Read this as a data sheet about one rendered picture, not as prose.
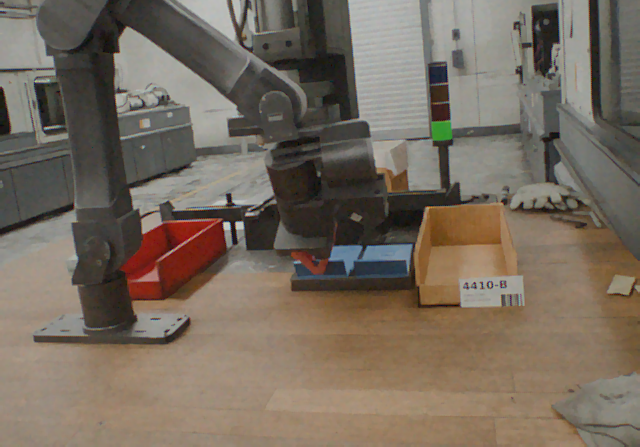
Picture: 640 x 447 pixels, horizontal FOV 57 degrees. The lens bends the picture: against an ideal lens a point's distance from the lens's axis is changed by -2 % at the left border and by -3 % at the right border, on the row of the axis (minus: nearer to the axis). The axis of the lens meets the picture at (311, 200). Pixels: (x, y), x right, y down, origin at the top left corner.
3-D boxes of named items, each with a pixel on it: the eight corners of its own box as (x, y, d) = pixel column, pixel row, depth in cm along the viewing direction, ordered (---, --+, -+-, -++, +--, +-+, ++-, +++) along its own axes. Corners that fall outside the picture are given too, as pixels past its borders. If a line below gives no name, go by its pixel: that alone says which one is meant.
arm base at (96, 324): (52, 266, 82) (17, 283, 75) (184, 263, 77) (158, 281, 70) (63, 320, 83) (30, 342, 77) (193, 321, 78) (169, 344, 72)
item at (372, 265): (354, 281, 81) (352, 260, 80) (367, 248, 95) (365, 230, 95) (407, 279, 79) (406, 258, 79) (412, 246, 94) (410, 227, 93)
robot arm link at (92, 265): (134, 218, 79) (94, 222, 80) (107, 236, 70) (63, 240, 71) (142, 264, 80) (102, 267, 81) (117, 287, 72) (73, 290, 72)
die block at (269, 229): (246, 251, 109) (240, 210, 108) (263, 235, 119) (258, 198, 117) (355, 247, 104) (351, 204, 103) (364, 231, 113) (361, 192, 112)
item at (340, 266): (295, 282, 83) (292, 261, 82) (318, 249, 98) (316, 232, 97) (345, 281, 81) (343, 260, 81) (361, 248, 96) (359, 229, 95)
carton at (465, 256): (418, 314, 75) (413, 253, 73) (428, 253, 99) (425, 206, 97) (525, 312, 72) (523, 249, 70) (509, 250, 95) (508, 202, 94)
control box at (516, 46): (509, 69, 620) (507, 31, 613) (532, 67, 613) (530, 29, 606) (509, 69, 603) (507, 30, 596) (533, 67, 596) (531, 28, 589)
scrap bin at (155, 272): (93, 300, 90) (86, 262, 89) (168, 252, 114) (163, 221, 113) (164, 300, 87) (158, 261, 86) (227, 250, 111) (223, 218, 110)
